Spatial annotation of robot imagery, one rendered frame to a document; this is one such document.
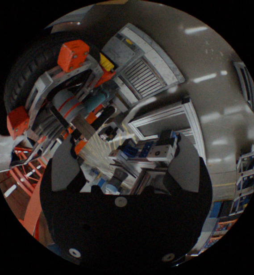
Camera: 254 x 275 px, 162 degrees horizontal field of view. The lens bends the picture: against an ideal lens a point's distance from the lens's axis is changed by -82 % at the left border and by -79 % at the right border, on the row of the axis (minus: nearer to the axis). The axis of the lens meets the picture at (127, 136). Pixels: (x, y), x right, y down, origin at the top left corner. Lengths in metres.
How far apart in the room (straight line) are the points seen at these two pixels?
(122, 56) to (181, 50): 0.56
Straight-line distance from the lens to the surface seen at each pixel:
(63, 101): 0.51
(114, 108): 0.43
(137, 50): 0.95
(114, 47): 1.00
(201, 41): 1.09
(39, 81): 0.35
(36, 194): 1.10
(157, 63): 0.99
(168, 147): 0.56
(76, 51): 0.29
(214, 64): 1.09
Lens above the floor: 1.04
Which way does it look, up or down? 31 degrees down
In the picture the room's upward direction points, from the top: 146 degrees counter-clockwise
